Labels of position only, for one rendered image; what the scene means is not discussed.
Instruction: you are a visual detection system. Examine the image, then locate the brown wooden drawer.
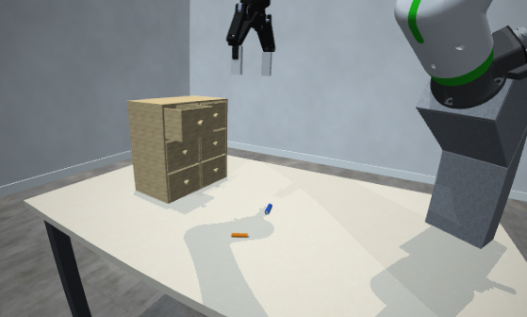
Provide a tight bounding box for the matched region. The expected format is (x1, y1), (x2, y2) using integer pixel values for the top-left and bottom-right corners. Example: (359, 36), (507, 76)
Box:
(168, 163), (200, 201)
(201, 154), (225, 187)
(166, 138), (199, 171)
(164, 104), (214, 142)
(201, 128), (226, 159)
(200, 101), (226, 128)

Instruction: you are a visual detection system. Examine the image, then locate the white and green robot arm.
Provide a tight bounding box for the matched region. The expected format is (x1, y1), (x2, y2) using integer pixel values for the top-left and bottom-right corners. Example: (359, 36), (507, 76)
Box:
(394, 0), (527, 109)

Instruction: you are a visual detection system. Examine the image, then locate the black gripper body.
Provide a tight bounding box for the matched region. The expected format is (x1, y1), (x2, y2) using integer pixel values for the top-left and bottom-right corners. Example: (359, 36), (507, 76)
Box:
(240, 0), (271, 28)

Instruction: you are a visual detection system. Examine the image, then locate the brown wooden chest of drawers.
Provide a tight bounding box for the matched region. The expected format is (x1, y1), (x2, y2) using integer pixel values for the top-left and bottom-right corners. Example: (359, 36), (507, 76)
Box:
(127, 96), (228, 204)

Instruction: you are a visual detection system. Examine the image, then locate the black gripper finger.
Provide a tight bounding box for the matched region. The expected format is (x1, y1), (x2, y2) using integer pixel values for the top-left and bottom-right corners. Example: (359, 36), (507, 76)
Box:
(255, 14), (275, 76)
(226, 3), (260, 75)

